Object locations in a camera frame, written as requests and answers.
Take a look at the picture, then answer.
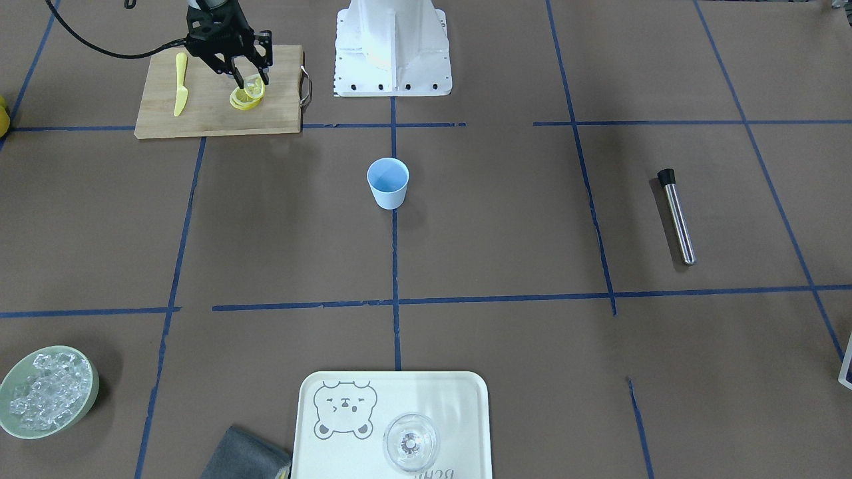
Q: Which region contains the whole yellow lemon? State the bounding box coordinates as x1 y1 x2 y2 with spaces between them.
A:
0 95 11 139

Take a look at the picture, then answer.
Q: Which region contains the steel muddler black tip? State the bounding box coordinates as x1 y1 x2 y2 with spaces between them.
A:
657 168 695 265

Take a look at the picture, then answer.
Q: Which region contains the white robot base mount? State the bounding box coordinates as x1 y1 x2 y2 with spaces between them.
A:
333 1 453 98

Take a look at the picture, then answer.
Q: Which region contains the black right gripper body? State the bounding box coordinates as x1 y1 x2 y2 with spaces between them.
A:
186 5 274 75

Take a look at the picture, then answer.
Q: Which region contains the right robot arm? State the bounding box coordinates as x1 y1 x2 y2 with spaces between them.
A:
185 1 274 88

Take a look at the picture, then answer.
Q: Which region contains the grey folded cloth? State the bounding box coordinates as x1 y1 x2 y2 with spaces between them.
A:
200 426 292 478

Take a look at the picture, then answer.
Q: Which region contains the single lemon slice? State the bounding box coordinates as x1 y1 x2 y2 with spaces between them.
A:
243 74 266 99

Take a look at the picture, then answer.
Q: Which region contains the white blue box corner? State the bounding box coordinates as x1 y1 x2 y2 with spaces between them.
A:
837 336 852 389

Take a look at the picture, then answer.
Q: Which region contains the green bowl of ice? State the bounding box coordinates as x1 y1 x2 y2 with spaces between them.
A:
1 345 100 440

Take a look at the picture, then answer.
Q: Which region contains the cream bear tray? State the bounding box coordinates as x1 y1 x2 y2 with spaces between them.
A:
290 372 493 478

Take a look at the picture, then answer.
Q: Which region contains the bamboo cutting board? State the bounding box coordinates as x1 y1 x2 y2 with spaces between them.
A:
134 45 306 140

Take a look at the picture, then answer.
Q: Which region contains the yellow plastic knife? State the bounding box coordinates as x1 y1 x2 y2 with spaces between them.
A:
173 51 189 117

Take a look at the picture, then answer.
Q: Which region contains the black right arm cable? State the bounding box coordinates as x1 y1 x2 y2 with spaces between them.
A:
44 0 194 59

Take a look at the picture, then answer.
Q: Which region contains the clear wine glass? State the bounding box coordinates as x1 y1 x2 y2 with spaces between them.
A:
383 412 439 474

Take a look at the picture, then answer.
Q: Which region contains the light blue plastic cup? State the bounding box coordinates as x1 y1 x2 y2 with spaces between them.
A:
366 157 410 210

